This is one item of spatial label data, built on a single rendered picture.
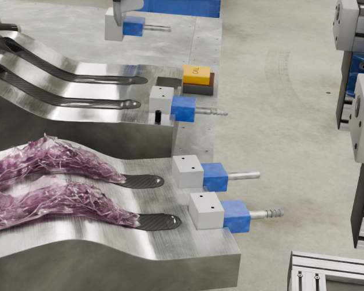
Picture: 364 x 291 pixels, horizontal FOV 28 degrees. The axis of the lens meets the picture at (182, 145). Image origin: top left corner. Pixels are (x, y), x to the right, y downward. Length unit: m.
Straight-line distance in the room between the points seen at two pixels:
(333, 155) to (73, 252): 2.32
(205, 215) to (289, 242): 1.55
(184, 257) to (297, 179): 1.99
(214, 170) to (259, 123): 2.22
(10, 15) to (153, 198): 1.04
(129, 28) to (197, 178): 0.50
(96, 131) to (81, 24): 0.75
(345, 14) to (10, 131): 0.71
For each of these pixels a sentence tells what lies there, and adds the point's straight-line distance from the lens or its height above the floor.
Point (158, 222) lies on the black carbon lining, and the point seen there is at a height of 0.85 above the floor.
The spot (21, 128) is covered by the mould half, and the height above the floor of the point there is 0.86.
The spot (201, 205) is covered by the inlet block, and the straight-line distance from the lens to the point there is 0.97.
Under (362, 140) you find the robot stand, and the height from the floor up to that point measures 0.94.
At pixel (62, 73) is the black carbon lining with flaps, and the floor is 0.89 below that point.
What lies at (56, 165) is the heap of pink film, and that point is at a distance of 1.01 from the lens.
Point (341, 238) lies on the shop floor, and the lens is 2.57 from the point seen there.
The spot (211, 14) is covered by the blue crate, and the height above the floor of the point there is 0.09.
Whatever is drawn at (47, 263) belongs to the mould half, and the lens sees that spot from 0.89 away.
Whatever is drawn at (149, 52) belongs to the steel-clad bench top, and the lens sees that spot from 1.72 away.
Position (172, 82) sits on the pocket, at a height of 0.88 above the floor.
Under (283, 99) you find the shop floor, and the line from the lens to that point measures 3.58.
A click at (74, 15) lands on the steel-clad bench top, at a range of 1.97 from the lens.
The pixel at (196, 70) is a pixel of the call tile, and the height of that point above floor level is 0.84.
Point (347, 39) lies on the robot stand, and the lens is 1.53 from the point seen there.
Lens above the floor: 1.40
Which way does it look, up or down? 27 degrees down
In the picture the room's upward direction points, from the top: 4 degrees clockwise
